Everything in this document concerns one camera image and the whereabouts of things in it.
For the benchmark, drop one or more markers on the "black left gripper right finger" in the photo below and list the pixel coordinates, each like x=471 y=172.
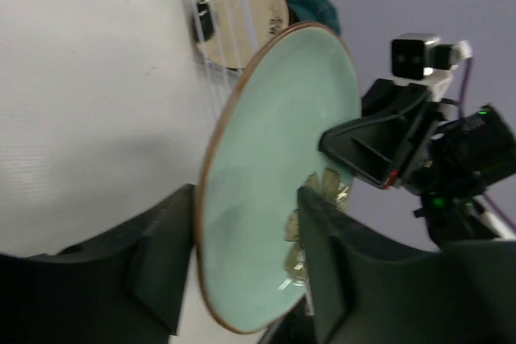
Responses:
x=367 y=288

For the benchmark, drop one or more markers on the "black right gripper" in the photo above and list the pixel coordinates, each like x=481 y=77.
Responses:
x=446 y=164

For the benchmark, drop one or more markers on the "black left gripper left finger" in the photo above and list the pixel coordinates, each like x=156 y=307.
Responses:
x=125 y=285

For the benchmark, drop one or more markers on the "light green flower plate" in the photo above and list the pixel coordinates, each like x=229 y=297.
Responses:
x=263 y=148

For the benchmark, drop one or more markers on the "teal scalloped plate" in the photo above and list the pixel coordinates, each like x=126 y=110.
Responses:
x=319 y=11

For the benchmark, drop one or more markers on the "cream plate with black spot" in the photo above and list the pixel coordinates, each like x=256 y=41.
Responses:
x=229 y=32

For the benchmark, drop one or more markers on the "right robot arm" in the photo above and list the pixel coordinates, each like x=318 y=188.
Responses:
x=492 y=219

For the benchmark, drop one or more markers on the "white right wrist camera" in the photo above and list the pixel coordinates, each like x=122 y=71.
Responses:
x=424 y=59

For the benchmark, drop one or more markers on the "clear wire dish rack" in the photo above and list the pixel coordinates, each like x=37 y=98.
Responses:
x=228 y=33

